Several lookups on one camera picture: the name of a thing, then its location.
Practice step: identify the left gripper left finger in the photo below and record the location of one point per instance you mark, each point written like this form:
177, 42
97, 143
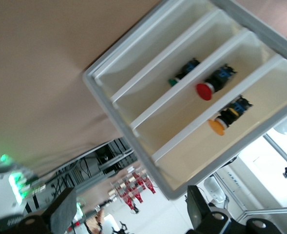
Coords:
64, 209

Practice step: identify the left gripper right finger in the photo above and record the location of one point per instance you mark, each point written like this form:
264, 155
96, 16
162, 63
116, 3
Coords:
197, 209

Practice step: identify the green push button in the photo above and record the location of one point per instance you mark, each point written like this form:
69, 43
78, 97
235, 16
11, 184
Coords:
173, 81

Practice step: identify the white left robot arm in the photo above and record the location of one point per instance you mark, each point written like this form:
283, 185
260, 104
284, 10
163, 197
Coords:
2, 180

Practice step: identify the white drawer cabinet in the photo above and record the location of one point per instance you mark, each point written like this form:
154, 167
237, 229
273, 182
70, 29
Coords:
101, 97

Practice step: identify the yellow push button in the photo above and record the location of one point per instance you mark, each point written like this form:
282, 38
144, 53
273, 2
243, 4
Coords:
217, 126

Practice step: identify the red white hanging items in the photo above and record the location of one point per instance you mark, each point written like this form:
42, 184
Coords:
136, 187

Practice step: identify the metal shelf rack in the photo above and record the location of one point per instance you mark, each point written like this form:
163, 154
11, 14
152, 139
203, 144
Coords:
109, 156

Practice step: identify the red push button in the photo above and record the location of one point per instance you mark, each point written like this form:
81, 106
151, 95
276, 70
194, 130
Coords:
204, 91

